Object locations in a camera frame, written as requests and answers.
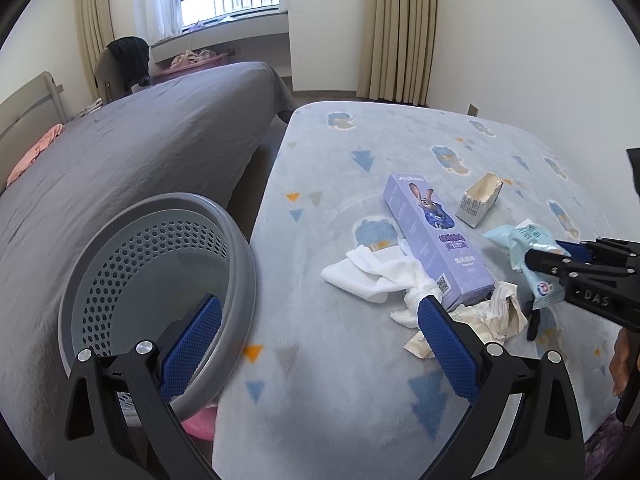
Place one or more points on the purple patterned cloth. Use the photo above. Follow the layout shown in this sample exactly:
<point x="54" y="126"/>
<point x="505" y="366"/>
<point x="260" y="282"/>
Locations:
<point x="607" y="445"/>

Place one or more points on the person's right hand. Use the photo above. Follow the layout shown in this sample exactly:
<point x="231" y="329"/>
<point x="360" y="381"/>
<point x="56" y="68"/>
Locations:
<point x="620" y="360"/>

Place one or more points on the torn white paper carton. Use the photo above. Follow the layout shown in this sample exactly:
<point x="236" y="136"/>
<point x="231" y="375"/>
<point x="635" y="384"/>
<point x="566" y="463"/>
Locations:
<point x="475" y="205"/>

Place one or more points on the black clothing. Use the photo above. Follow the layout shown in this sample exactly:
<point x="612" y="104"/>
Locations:
<point x="131" y="55"/>

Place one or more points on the pink plastic object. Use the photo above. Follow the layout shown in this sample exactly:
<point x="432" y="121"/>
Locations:
<point x="200" y="422"/>

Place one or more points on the light blue printed blanket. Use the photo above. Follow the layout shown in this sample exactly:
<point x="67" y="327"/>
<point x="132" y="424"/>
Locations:
<point x="350" y="160"/>

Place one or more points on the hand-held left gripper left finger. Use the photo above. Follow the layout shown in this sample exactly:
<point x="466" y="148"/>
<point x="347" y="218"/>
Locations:
<point x="192" y="350"/>

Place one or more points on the beige paper wrapper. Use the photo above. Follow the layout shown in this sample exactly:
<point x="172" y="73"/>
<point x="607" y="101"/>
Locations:
<point x="500" y="320"/>

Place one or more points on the white window sill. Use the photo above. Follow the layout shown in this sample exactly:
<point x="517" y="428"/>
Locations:
<point x="240" y="27"/>

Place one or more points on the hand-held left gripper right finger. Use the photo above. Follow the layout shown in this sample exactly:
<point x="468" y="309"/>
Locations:
<point x="447" y="350"/>

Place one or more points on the light blue snack packet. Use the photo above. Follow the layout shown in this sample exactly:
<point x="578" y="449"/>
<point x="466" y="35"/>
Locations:
<point x="515" y="245"/>

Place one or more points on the pile of pale clothes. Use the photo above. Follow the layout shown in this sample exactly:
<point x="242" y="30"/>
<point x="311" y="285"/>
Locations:
<point x="192" y="57"/>

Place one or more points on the beige curtain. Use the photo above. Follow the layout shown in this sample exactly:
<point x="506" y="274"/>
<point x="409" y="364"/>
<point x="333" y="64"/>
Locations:
<point x="400" y="30"/>
<point x="92" y="25"/>

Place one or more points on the pink plastic basin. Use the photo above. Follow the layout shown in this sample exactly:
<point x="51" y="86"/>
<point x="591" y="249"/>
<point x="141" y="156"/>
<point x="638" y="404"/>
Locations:
<point x="200" y="67"/>

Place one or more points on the tan chair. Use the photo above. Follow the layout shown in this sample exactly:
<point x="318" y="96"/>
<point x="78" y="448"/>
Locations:
<point x="106" y="72"/>

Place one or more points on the beige bed headboard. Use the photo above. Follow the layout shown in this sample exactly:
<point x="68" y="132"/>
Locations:
<point x="30" y="105"/>

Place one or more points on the sheer white curtain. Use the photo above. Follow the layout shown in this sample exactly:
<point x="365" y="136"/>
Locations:
<point x="157" y="0"/>

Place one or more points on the pink cloth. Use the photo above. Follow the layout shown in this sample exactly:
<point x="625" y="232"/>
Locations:
<point x="30" y="157"/>

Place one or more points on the small black object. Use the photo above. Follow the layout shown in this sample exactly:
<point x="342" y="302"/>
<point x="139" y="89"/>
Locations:
<point x="532" y="325"/>

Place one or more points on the purple cartoon rabbit box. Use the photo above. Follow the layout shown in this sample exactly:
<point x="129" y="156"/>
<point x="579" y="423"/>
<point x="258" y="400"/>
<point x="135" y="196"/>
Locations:
<point x="435" y="240"/>

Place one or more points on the bed with grey sheet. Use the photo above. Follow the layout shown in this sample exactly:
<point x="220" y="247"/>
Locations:
<point x="125" y="160"/>

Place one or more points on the grey perforated plastic basket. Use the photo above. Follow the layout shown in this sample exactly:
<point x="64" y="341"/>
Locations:
<point x="240" y="280"/>

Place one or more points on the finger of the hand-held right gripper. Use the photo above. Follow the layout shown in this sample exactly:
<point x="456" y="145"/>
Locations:
<point x="570" y="246"/>
<point x="545" y="260"/>

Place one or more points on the white cloth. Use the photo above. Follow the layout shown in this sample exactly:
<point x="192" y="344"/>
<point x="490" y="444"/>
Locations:
<point x="360" y="275"/>

